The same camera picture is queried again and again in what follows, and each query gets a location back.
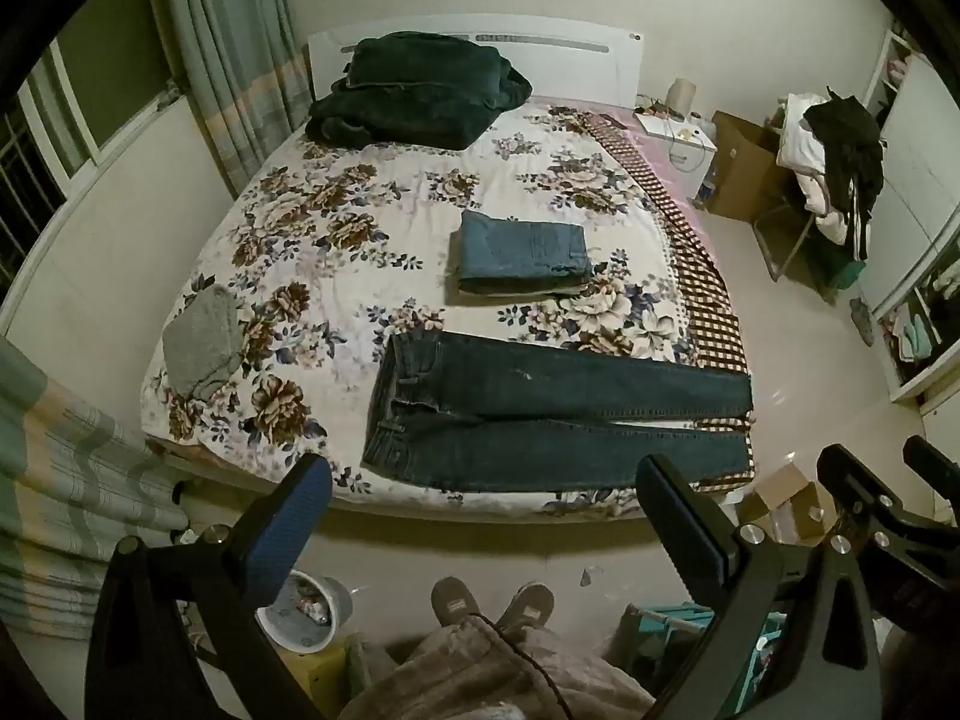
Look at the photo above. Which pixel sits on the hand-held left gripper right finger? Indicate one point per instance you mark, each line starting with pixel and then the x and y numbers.
pixel 675 517

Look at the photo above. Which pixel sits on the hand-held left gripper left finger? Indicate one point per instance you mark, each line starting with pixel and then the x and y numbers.
pixel 285 540

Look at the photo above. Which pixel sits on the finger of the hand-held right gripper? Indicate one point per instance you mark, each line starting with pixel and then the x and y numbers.
pixel 930 457
pixel 847 472

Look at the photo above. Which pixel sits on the dark blue jeans pants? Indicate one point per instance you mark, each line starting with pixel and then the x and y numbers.
pixel 525 405

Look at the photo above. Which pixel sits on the small cardboard box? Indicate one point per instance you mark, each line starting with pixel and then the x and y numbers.
pixel 787 502

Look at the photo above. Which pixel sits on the white trash bin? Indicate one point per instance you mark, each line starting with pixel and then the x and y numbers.
pixel 307 615

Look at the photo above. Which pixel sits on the teal crate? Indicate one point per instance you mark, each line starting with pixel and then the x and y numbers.
pixel 667 630

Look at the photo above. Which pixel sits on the yellow box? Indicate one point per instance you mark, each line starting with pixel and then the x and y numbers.
pixel 322 671

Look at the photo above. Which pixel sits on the loose grey slipper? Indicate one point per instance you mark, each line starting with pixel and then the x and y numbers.
pixel 862 319

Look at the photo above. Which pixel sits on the person's right grey slipper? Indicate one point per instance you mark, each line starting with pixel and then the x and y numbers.
pixel 529 604

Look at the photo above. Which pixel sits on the person's grey slipper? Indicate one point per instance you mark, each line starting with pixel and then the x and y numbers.
pixel 454 600
pixel 529 604

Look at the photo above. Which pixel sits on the person's left grey slipper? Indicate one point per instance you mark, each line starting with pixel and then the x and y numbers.
pixel 454 600

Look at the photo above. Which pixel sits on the grey cloth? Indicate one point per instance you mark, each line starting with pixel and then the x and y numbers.
pixel 199 341

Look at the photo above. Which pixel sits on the person's legs and shoes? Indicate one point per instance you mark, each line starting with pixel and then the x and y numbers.
pixel 450 682

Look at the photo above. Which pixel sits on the short striped green curtain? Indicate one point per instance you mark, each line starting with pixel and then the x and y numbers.
pixel 60 480

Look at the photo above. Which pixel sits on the metal chair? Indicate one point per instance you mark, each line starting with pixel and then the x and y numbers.
pixel 787 240

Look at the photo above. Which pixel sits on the brown checked blanket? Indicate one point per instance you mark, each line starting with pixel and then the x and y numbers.
pixel 697 277

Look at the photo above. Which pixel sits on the white wardrobe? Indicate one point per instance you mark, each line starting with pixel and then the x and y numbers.
pixel 907 187

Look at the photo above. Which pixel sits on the bed with floral sheet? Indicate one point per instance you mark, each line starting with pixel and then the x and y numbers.
pixel 322 240

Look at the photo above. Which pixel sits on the folded light blue jeans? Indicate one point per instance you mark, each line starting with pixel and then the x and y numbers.
pixel 525 247

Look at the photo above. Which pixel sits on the white clothes pile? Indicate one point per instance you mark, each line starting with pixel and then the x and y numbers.
pixel 806 157

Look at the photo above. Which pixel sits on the large cardboard box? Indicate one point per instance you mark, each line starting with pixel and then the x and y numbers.
pixel 742 165

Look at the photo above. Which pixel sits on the black clothes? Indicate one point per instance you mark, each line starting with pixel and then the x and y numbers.
pixel 847 142

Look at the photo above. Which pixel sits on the white nightstand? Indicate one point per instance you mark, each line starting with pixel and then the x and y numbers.
pixel 682 139

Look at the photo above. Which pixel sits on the white cylinder lamp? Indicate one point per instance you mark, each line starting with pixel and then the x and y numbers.
pixel 681 97

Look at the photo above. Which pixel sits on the dark green blanket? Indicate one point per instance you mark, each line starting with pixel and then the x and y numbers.
pixel 412 97

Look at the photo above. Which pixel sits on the white headboard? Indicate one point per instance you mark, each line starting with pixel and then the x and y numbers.
pixel 570 60

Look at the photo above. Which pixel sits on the window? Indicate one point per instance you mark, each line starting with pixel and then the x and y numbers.
pixel 45 135

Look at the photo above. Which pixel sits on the long striped green curtain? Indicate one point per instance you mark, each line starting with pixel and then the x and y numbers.
pixel 217 52

